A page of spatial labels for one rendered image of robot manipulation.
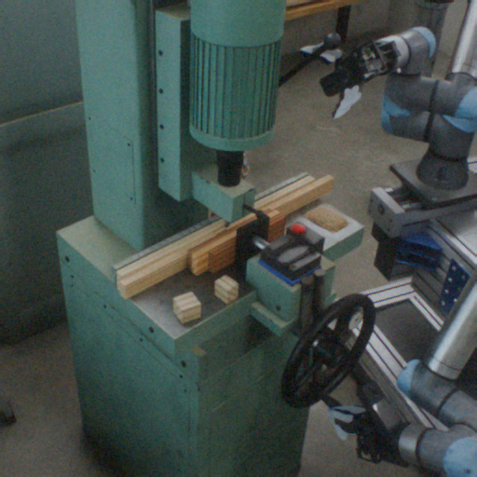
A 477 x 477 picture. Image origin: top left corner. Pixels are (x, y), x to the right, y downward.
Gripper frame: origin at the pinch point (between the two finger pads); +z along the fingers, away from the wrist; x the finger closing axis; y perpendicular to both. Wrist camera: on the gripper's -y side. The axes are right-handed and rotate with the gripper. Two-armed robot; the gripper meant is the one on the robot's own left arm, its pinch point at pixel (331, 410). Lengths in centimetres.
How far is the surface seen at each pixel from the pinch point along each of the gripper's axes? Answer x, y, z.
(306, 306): 0.8, -23.6, 1.4
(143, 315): -26.3, -30.3, 21.4
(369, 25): 335, -88, 242
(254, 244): 2.0, -36.5, 15.3
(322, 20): 284, -98, 240
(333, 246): 21.7, -29.6, 11.3
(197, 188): -3, -51, 25
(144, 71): -10, -78, 23
